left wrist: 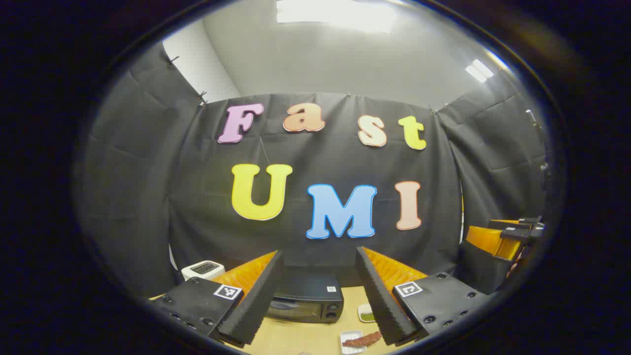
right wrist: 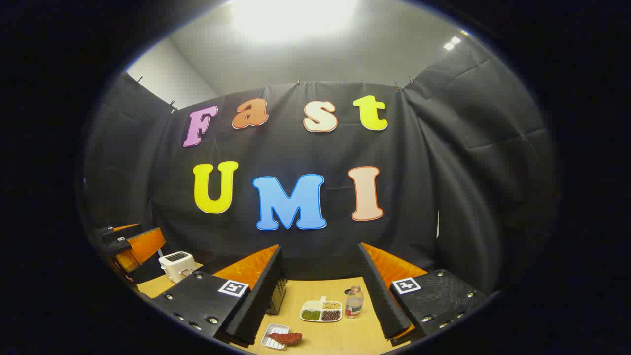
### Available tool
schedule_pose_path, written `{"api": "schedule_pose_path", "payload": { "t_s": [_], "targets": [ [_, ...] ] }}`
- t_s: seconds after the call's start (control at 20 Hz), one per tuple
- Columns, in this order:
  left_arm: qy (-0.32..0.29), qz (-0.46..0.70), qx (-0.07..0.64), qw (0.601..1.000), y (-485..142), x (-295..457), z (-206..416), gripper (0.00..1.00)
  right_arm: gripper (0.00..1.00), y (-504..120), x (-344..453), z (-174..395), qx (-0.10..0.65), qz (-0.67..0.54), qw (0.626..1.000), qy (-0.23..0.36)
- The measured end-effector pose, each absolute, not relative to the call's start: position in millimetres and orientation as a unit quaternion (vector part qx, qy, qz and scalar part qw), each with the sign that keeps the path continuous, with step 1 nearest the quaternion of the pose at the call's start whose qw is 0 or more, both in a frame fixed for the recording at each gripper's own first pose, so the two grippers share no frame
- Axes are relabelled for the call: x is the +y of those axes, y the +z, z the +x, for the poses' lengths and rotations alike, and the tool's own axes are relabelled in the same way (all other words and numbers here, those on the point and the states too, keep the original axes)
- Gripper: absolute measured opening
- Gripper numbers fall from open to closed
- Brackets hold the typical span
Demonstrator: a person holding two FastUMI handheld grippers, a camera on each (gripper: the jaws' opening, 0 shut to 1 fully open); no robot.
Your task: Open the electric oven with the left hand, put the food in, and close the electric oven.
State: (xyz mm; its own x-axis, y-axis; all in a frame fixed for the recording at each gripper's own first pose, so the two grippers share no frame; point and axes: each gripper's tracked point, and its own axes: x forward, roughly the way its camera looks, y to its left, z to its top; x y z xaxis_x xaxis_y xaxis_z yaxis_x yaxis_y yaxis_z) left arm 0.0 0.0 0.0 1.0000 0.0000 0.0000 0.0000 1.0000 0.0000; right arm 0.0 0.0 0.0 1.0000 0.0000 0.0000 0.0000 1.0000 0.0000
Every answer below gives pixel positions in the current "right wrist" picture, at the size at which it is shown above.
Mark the small ceiling light panel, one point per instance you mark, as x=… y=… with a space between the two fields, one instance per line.
x=451 y=43

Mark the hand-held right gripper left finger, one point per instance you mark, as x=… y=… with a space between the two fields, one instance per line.
x=261 y=296

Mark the large ceiling light panel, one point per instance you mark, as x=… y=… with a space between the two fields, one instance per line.
x=291 y=17

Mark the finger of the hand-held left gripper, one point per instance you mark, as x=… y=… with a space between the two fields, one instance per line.
x=145 y=244
x=118 y=230

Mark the red meat steak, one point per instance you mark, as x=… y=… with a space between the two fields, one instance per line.
x=286 y=338

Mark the clear plastic bottle red label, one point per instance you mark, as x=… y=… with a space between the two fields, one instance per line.
x=354 y=303

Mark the black backdrop cloth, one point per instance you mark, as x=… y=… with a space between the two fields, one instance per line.
x=305 y=158

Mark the white divided bean plate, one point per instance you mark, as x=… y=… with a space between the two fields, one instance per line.
x=320 y=311

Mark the small white rectangular tray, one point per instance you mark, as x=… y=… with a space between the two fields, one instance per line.
x=272 y=340

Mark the white toaster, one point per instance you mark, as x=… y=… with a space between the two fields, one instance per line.
x=176 y=265

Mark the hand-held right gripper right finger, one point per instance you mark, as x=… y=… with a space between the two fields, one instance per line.
x=379 y=296

